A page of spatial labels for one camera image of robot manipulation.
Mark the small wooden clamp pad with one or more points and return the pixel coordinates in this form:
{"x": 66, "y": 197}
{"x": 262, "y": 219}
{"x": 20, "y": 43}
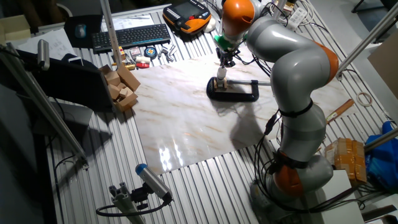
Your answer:
{"x": 226, "y": 84}
{"x": 215, "y": 82}

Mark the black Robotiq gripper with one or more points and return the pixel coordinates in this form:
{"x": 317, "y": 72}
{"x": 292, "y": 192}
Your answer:
{"x": 226, "y": 55}

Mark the brown taped cardboard package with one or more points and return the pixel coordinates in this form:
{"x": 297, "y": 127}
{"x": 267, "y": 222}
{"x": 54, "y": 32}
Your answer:
{"x": 348, "y": 161}

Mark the blue plastic bag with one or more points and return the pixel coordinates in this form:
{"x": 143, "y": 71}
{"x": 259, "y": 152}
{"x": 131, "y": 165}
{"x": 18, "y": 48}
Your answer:
{"x": 382, "y": 161}

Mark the open brown cardboard box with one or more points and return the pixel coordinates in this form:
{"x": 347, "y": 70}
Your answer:
{"x": 129, "y": 77}

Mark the black laptop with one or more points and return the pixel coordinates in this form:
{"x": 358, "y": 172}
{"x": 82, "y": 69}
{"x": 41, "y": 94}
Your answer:
{"x": 71, "y": 84}

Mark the white paper stack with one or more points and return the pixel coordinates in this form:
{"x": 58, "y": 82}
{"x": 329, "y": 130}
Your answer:
{"x": 56, "y": 43}

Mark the silver camera blue cap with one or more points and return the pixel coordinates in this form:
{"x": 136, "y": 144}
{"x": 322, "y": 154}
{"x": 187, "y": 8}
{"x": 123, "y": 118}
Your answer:
{"x": 154, "y": 182}

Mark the white light bulb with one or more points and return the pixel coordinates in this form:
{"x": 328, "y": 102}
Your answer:
{"x": 221, "y": 73}

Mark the white egg shaped object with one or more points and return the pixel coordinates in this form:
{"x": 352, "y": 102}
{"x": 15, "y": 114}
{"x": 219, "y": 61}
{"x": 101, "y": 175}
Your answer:
{"x": 210, "y": 25}

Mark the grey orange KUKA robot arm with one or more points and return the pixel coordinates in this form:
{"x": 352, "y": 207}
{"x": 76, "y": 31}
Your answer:
{"x": 295, "y": 71}

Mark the black computer keyboard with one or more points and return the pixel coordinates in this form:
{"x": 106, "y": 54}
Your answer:
{"x": 130, "y": 37}

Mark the upright aluminium post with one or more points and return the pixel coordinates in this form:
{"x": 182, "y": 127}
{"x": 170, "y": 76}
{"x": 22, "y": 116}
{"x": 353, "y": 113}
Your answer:
{"x": 280, "y": 9}

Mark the small printed card box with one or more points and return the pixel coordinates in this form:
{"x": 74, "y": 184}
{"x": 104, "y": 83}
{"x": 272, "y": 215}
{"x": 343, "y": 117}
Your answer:
{"x": 135, "y": 53}

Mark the short aluminium profile stub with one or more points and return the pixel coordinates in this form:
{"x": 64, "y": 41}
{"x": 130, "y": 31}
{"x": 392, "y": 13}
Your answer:
{"x": 124, "y": 202}

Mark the brass pipe fitting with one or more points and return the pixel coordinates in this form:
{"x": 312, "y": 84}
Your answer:
{"x": 130, "y": 66}

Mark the silver metal pipe fitting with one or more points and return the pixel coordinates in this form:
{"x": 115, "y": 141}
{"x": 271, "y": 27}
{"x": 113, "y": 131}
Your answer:
{"x": 163, "y": 52}
{"x": 171, "y": 53}

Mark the long slanted aluminium profile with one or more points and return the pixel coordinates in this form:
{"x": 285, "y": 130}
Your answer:
{"x": 40, "y": 102}

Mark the white printed paper sheet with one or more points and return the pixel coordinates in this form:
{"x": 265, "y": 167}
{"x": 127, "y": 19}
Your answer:
{"x": 130, "y": 22}

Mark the black metal C-clamp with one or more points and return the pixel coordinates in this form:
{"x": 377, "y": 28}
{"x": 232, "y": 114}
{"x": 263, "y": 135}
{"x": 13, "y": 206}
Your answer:
{"x": 233, "y": 97}

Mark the black mouse pad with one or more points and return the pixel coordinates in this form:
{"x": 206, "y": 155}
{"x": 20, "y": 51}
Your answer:
{"x": 93, "y": 25}

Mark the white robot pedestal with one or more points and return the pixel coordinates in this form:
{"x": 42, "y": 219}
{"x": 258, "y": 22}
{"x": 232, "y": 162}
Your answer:
{"x": 339, "y": 202}

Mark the white smartphone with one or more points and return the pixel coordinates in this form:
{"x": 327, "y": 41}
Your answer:
{"x": 76, "y": 61}

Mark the small yellow box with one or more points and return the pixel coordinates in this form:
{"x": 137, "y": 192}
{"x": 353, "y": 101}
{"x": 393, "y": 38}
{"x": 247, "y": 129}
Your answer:
{"x": 122, "y": 53}

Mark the slanted aluminium frame brace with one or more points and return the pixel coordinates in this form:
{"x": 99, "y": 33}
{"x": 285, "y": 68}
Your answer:
{"x": 373, "y": 31}

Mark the white power strip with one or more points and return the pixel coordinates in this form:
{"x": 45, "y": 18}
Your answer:
{"x": 297, "y": 18}

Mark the black orange teach pendant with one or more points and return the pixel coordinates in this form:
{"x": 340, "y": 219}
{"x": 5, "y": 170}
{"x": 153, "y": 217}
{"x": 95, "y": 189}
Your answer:
{"x": 186, "y": 12}

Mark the marble pattern table sheet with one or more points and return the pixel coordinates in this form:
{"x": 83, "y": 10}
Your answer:
{"x": 186, "y": 124}

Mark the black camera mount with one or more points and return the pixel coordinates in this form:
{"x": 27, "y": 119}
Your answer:
{"x": 140, "y": 196}

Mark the small brown wooden block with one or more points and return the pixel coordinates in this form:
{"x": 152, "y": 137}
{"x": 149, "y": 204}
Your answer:
{"x": 121, "y": 85}
{"x": 126, "y": 92}
{"x": 113, "y": 91}
{"x": 112, "y": 78}

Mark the dark computer mouse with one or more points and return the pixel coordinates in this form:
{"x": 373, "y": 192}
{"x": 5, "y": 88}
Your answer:
{"x": 80, "y": 31}

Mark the beige foam box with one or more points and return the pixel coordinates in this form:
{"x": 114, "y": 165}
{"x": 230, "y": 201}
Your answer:
{"x": 15, "y": 28}

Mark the tall aluminium frame post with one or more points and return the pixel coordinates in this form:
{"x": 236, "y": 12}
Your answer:
{"x": 110, "y": 31}

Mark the aluminium frame bar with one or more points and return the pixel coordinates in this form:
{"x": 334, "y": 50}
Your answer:
{"x": 382, "y": 140}

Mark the silver depth camera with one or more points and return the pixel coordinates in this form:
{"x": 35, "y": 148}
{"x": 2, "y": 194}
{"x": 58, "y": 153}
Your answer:
{"x": 43, "y": 54}

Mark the brown cardboard sheet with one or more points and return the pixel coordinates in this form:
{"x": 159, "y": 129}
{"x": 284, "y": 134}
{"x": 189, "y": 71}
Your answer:
{"x": 385, "y": 68}

